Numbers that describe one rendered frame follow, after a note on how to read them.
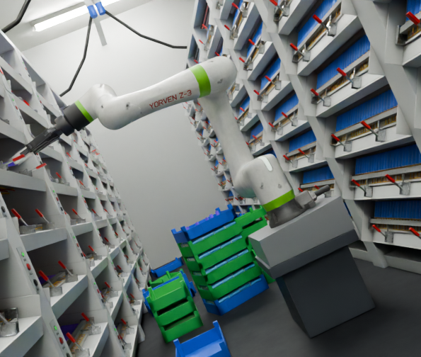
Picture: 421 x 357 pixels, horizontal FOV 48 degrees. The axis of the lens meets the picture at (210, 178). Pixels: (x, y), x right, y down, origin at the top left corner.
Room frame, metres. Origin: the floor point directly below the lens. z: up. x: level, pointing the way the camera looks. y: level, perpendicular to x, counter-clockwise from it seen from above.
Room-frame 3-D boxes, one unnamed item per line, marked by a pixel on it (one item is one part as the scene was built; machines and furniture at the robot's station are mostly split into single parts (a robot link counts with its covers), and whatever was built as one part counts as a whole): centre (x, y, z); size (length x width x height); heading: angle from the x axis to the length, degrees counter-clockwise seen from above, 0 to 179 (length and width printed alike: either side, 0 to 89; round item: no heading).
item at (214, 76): (1.73, -0.17, 0.97); 0.18 x 0.13 x 0.12; 108
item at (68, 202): (2.54, 0.78, 0.88); 0.20 x 0.09 x 1.75; 97
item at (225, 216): (2.47, 0.13, 0.44); 0.30 x 0.20 x 0.08; 112
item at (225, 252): (2.47, 0.13, 0.28); 0.30 x 0.20 x 0.08; 112
